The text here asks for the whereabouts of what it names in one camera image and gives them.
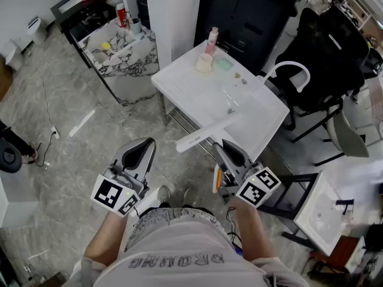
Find black charger cable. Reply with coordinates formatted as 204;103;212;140
28;132;57;169

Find person's white shoe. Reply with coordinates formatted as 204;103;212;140
181;187;195;206
157;185;172;204

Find person's right white shoe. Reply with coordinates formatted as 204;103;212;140
181;187;195;206

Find black faucet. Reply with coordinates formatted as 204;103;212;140
335;199;355;218

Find green soap bar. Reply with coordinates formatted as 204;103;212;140
214;56;233;71

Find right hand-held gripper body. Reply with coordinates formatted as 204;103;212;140
212;159;281;209

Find black office chair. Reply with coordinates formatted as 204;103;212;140
259;7;372;145

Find person's left forearm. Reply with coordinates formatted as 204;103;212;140
83;209;129;265

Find cream cup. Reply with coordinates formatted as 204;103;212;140
196;53;214;73

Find black metal frame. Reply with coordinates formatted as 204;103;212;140
257;172;321;251

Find person's left white shoe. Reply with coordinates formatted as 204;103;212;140
157;185;172;204

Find white platform block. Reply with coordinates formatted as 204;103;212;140
0;172;40;229

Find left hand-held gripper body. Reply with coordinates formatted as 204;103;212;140
90;159;150;218

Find black low table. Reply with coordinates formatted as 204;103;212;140
50;0;120;69

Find black box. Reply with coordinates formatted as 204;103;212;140
364;223;383;252

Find white waste bin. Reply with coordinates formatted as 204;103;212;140
26;16;48;45
5;39;25;71

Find white washbasin unit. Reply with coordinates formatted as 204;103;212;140
293;170;355;257

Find dark tall cabinet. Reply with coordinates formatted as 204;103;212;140
193;0;303;75

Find person's black shorts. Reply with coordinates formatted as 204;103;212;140
146;201;210;216

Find person's right forearm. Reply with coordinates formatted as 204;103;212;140
232;196;278;264

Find grey shell chair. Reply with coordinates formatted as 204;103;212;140
315;100;370;167

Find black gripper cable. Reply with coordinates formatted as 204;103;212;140
226;206;242;246

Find white curved faucet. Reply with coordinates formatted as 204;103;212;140
256;60;311;94

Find white washbasin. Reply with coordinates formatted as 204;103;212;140
151;39;290;163

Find red white bottle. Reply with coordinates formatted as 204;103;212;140
115;2;129;29

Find white column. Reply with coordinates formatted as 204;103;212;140
145;0;204;71

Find clear soap dish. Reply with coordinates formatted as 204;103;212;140
212;54;235;71

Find black round stool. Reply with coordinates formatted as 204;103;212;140
0;138;23;173

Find person's white printed t-shirt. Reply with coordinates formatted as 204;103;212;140
61;207;312;287

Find pink bottle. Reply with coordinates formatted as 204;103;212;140
205;26;219;56

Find marble pattern sink cabinet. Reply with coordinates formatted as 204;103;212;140
78;17;159;108

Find cluttered wooden shelf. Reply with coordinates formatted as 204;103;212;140
299;0;383;41

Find light blue cup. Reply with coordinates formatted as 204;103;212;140
129;18;142;36

